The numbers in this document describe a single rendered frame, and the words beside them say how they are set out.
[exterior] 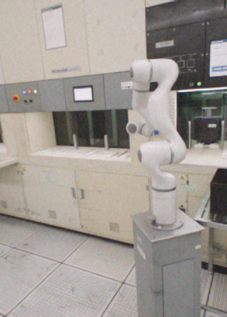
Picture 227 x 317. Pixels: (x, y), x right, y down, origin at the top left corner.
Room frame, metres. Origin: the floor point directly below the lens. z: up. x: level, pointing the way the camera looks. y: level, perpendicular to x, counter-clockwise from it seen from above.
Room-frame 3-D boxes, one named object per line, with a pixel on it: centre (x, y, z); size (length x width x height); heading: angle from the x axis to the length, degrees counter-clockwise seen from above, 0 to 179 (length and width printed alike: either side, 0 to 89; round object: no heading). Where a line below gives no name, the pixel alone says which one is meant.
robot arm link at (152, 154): (1.19, -0.21, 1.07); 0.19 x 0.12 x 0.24; 101
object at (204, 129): (2.33, -0.89, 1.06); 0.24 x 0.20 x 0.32; 61
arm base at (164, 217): (1.19, -0.24, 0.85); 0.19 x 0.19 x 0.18
